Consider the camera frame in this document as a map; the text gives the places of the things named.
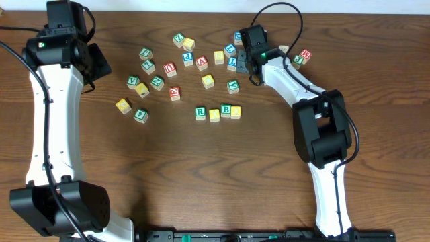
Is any yellow O block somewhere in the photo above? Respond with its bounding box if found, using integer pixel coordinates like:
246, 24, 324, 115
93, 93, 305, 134
230, 106, 242, 119
209, 109, 220, 122

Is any green B block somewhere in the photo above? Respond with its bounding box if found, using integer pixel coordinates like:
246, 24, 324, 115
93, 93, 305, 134
220, 104, 232, 118

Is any green R block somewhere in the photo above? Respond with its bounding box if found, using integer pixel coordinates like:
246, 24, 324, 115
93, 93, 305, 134
195, 106, 206, 120

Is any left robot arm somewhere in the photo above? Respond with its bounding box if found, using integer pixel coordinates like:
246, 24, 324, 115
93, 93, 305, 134
9, 1, 136, 241

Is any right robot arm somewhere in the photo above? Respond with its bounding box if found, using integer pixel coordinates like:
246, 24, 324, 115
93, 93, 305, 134
239, 25, 352, 238

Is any blue L block lower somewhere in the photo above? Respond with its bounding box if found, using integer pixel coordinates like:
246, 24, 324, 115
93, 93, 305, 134
227, 56, 237, 72

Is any blue l block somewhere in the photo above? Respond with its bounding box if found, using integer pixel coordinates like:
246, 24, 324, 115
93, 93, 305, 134
224, 43, 237, 58
227, 56, 237, 72

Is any blue L block upper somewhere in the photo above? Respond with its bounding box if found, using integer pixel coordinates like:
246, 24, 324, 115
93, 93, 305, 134
224, 43, 237, 58

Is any blue D block top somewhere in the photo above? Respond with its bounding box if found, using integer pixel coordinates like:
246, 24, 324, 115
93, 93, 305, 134
234, 32, 243, 46

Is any green V block right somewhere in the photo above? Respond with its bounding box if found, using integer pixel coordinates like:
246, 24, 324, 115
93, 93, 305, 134
227, 80, 240, 94

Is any green v block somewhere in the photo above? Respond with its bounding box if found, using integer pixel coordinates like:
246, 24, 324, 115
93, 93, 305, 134
227, 80, 240, 94
126, 75, 140, 89

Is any yellow S block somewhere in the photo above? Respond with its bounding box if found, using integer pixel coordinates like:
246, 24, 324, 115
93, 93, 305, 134
214, 50, 224, 65

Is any green V block left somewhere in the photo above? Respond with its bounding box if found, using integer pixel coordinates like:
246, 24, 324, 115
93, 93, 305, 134
126, 75, 140, 89

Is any blue X block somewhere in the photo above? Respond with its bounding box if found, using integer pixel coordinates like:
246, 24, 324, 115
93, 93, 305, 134
279, 45, 289, 54

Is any yellow Q block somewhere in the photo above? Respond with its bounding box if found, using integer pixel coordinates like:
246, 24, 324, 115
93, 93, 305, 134
202, 74, 214, 89

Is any red A block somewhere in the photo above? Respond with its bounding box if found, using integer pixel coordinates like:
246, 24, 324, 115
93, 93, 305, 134
196, 56, 208, 71

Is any yellow G block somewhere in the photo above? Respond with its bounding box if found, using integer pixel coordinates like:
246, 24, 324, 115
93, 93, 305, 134
116, 98, 132, 114

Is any yellow K block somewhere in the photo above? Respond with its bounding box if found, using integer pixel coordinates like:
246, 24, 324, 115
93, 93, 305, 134
134, 83, 150, 98

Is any green J block left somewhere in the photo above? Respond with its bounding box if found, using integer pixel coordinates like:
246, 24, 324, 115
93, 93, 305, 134
139, 48, 153, 61

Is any green j block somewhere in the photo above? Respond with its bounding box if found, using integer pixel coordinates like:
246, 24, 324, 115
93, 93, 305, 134
139, 48, 153, 61
291, 55, 304, 70

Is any green J block right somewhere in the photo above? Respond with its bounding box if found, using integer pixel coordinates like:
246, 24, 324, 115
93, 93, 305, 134
291, 55, 304, 70

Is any green 7 block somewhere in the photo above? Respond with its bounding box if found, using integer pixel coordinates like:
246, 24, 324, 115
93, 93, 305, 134
141, 60, 156, 75

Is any red M block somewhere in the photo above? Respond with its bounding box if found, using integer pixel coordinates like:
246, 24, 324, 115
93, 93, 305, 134
299, 49, 312, 65

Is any blue P block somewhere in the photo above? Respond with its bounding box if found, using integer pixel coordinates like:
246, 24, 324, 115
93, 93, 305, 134
182, 52, 194, 67

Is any yellow block beside Z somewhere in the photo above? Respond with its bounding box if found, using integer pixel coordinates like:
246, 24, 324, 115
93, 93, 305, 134
183, 38, 196, 52

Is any green N block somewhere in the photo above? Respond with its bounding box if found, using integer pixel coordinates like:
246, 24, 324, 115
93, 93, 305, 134
150, 76, 165, 91

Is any green 4 block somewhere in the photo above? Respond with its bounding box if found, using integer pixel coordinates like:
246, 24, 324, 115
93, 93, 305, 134
134, 109, 148, 124

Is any red U block left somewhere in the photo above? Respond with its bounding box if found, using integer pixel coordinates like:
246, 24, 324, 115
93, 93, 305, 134
163, 62, 177, 77

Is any green Z block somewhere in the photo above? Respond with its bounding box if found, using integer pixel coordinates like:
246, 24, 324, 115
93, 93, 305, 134
173, 32, 185, 48

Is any red E block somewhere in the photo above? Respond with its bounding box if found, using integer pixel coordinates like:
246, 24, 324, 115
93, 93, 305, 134
169, 87, 181, 102

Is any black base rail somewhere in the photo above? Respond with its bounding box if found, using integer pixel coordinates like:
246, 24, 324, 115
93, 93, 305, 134
134, 229, 397, 242

